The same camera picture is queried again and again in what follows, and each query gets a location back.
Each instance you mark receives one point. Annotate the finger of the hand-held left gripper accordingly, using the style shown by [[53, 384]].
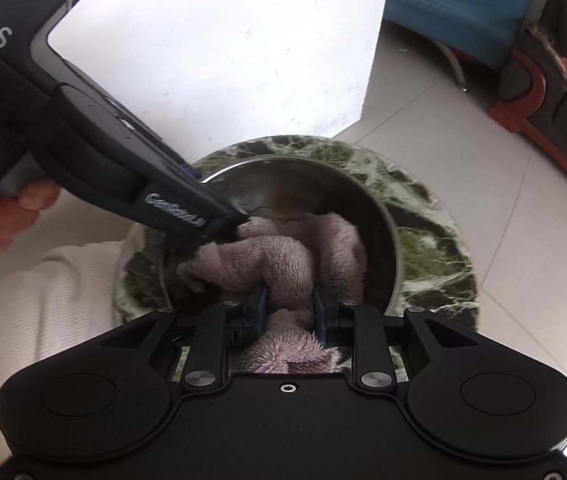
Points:
[[188, 210]]

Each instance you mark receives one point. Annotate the round green marble table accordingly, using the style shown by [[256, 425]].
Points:
[[428, 250]]

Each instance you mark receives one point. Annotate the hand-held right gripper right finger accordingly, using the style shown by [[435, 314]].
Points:
[[319, 315]]

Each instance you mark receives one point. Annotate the dark leather sofa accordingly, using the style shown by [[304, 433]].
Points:
[[558, 110]]

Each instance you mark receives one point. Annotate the stainless steel bowl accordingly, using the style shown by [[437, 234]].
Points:
[[303, 185]]

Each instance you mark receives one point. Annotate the teal chair with metal leg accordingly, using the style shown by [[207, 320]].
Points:
[[453, 5]]

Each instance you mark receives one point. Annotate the person's beige trousers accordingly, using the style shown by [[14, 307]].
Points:
[[38, 320]]

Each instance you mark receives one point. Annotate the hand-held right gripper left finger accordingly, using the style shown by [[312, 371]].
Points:
[[261, 310]]

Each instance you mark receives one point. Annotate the white curved counter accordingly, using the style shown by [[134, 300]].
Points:
[[213, 60]]

